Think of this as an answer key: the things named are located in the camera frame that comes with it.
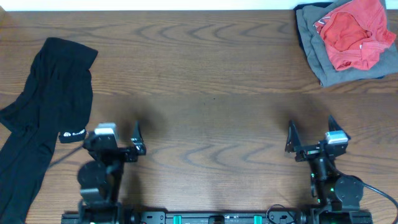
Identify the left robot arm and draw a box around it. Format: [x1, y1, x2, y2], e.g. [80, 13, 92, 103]
[77, 122, 146, 224]

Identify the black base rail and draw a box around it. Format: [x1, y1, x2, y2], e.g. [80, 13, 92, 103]
[60, 210, 374, 224]

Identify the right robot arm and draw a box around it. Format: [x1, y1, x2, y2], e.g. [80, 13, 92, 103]
[285, 116, 363, 223]

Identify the folded grey garment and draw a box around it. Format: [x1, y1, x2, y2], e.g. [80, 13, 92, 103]
[303, 0, 397, 88]

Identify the crumpled red shirt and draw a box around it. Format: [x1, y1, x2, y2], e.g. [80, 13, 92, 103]
[313, 0, 396, 71]

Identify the black t-shirt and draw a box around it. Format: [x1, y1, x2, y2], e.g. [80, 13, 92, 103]
[1, 37, 98, 223]

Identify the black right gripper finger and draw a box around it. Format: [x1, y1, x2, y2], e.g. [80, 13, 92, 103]
[328, 115, 351, 139]
[285, 119, 301, 153]

